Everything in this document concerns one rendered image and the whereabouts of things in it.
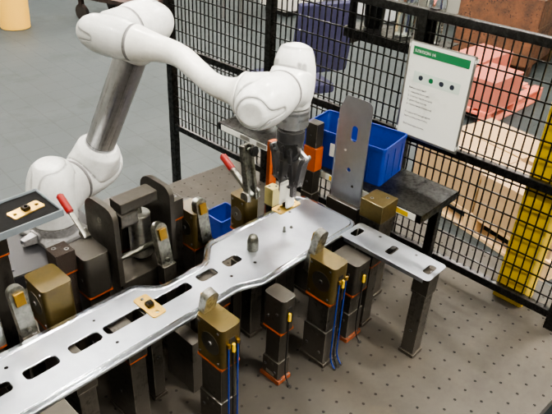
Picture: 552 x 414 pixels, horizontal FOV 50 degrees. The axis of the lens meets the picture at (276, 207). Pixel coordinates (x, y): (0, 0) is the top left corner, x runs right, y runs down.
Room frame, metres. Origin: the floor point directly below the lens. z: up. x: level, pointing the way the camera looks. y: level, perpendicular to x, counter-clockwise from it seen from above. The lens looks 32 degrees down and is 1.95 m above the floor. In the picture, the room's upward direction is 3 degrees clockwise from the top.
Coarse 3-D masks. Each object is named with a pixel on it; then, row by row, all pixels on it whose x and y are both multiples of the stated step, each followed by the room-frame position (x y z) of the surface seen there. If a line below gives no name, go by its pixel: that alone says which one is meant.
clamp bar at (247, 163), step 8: (248, 144) 1.52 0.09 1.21; (240, 152) 1.50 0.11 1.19; (248, 152) 1.49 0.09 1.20; (256, 152) 1.49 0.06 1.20; (248, 160) 1.51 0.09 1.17; (248, 168) 1.50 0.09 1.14; (248, 176) 1.49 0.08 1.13; (248, 184) 1.48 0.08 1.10; (248, 192) 1.48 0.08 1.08; (256, 192) 1.50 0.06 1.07
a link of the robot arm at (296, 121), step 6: (294, 114) 1.36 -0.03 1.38; (300, 114) 1.36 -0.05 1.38; (306, 114) 1.38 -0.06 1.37; (288, 120) 1.36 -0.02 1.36; (294, 120) 1.36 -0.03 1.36; (300, 120) 1.36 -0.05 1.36; (306, 120) 1.38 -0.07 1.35; (282, 126) 1.37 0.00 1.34; (288, 126) 1.36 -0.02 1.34; (294, 126) 1.36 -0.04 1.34; (300, 126) 1.36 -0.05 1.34; (306, 126) 1.38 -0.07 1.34
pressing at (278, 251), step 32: (256, 224) 1.43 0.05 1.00; (288, 224) 1.44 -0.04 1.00; (320, 224) 1.45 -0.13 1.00; (352, 224) 1.46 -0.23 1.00; (224, 256) 1.27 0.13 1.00; (256, 256) 1.28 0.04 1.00; (288, 256) 1.28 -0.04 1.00; (128, 288) 1.11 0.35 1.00; (160, 288) 1.12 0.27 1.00; (192, 288) 1.13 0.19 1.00; (224, 288) 1.14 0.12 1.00; (64, 320) 0.99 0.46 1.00; (96, 320) 1.00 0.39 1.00; (160, 320) 1.01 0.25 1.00; (32, 352) 0.89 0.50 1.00; (64, 352) 0.90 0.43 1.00; (96, 352) 0.90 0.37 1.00; (128, 352) 0.91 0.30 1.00; (0, 384) 0.80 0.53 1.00; (32, 384) 0.81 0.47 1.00; (64, 384) 0.81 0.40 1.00
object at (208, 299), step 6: (210, 288) 1.01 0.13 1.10; (204, 294) 0.99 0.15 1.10; (210, 294) 0.99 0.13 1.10; (216, 294) 1.00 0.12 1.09; (204, 300) 0.99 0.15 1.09; (210, 300) 0.99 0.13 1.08; (216, 300) 1.01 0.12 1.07; (198, 306) 1.00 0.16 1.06; (204, 306) 0.99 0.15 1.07; (210, 306) 1.00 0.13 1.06; (204, 312) 0.99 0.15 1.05
